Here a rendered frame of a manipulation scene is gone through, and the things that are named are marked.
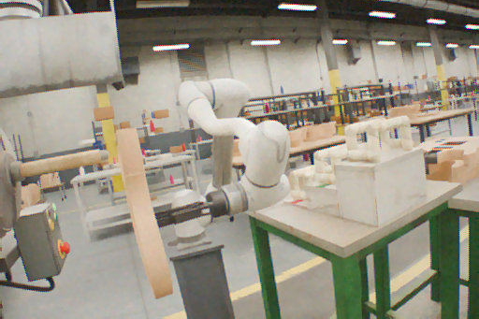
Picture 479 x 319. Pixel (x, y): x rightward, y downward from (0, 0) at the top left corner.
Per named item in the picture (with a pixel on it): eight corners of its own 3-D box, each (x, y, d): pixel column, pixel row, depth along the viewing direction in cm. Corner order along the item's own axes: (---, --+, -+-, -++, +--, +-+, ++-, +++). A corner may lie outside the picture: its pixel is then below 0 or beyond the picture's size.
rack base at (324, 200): (341, 218, 87) (337, 190, 87) (306, 210, 102) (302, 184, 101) (390, 194, 100) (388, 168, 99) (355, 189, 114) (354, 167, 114)
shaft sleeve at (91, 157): (21, 161, 58) (25, 172, 60) (19, 168, 56) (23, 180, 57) (98, 147, 66) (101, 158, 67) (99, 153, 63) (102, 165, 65)
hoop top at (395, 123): (373, 135, 75) (371, 123, 75) (364, 135, 78) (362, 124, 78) (412, 124, 85) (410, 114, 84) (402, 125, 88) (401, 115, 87)
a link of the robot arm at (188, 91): (186, 95, 112) (218, 92, 119) (172, 75, 124) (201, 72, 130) (184, 123, 120) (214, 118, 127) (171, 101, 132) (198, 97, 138)
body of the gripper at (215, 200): (230, 216, 79) (198, 225, 75) (220, 213, 87) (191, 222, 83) (224, 190, 79) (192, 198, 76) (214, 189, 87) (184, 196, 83)
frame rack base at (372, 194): (379, 227, 74) (373, 166, 73) (339, 218, 87) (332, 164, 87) (428, 198, 87) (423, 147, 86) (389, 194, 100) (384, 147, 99)
